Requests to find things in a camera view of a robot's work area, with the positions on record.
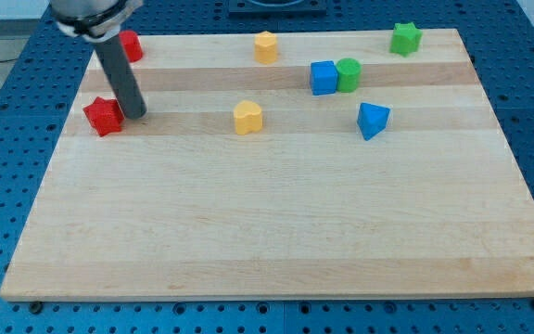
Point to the light wooden board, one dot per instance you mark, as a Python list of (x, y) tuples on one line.
[(178, 207)]

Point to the blue triangle block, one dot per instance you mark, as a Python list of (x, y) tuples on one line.
[(372, 119)]

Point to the blue cube block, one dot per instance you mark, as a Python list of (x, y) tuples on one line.
[(323, 78)]

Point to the yellow heart block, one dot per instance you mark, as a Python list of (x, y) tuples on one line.
[(248, 117)]

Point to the grey robot arm flange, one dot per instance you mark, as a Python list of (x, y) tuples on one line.
[(95, 21)]

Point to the red cylinder block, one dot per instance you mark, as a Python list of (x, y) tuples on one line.
[(131, 45)]

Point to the red star block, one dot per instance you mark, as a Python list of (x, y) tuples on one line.
[(104, 115)]

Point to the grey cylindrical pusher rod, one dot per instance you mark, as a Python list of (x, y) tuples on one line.
[(120, 76)]

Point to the green star block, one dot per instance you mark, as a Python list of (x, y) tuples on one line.
[(405, 39)]

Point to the yellow hexagon block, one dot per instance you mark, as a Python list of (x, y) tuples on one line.
[(265, 47)]

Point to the green cylinder block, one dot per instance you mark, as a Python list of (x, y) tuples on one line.
[(348, 74)]

